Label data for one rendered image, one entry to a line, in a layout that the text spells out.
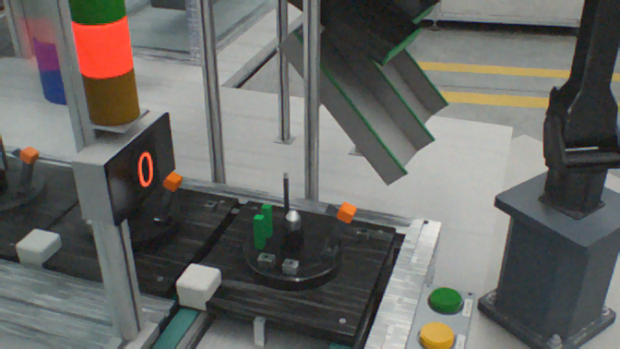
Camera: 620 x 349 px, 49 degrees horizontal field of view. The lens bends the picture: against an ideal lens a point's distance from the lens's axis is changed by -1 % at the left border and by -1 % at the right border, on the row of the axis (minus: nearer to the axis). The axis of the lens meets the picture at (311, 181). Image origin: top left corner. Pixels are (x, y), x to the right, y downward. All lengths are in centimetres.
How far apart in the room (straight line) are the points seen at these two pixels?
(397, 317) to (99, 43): 50
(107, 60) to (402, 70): 76
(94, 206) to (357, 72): 61
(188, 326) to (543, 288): 47
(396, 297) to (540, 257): 20
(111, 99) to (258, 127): 90
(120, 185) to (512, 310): 60
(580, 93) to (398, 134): 38
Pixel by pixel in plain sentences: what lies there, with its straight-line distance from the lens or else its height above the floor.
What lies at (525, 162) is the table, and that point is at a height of 86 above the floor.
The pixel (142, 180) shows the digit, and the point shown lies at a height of 119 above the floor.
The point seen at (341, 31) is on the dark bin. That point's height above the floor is 123.
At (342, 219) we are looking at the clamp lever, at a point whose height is 106.
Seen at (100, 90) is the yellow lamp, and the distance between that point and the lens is 67.
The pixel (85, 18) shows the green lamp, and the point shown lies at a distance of 65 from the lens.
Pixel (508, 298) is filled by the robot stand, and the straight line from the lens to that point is 103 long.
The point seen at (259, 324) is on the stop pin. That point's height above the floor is 96.
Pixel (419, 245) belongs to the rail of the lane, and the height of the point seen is 95.
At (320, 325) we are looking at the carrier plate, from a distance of 86.
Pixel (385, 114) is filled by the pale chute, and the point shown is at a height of 105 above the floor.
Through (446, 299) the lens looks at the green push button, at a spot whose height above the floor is 97.
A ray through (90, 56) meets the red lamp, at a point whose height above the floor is 133.
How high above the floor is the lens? 156
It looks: 31 degrees down
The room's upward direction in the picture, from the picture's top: straight up
